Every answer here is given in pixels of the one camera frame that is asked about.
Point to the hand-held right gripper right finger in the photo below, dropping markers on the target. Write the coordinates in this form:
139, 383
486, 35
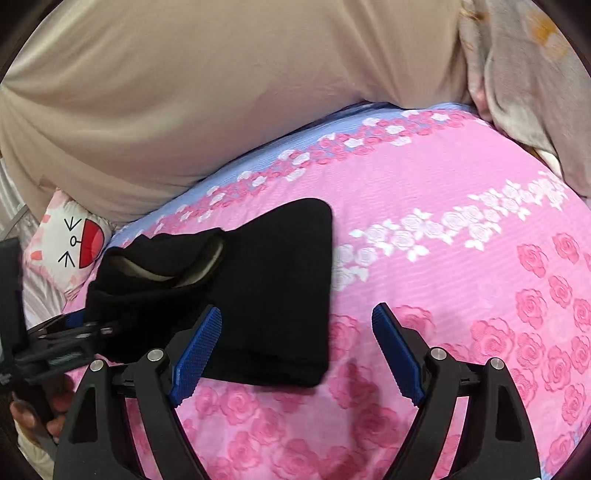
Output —
399, 355

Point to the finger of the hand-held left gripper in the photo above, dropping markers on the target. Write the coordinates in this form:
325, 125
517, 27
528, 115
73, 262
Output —
60, 357
69, 330

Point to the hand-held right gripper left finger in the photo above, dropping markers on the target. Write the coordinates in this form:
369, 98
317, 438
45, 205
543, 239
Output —
194, 355

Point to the black pants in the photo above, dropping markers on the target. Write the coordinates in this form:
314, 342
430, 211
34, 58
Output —
277, 300

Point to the person's left hand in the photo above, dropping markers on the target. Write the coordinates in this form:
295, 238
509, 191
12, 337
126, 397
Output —
60, 401

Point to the cat face pillow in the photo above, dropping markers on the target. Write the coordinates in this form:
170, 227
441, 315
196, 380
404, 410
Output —
60, 240

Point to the pink rose bedsheet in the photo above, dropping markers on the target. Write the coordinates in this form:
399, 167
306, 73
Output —
415, 277

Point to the beige curtain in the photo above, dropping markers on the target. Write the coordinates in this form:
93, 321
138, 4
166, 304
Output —
184, 92

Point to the pale floral quilt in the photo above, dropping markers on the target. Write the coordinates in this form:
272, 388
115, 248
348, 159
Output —
531, 92

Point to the grey metal rail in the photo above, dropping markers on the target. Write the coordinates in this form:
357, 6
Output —
16, 217

